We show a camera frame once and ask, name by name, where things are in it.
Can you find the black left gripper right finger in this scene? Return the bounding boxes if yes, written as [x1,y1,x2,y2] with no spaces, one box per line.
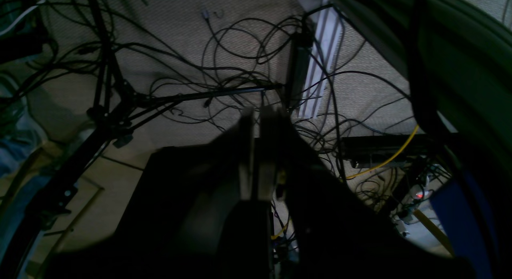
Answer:
[259,106,476,279]

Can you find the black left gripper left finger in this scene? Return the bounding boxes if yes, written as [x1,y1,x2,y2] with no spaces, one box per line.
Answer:
[113,108,254,279]

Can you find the black tripod stand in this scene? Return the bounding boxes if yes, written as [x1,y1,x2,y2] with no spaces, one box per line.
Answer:
[1,0,280,279]

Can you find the yellow cable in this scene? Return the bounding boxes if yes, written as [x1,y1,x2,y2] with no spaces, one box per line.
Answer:
[271,124,420,240]

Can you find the tangled black cables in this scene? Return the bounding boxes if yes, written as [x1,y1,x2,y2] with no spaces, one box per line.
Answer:
[148,7,416,151]

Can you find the white aluminium rail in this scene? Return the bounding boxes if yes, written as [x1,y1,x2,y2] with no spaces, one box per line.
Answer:
[297,0,345,119]

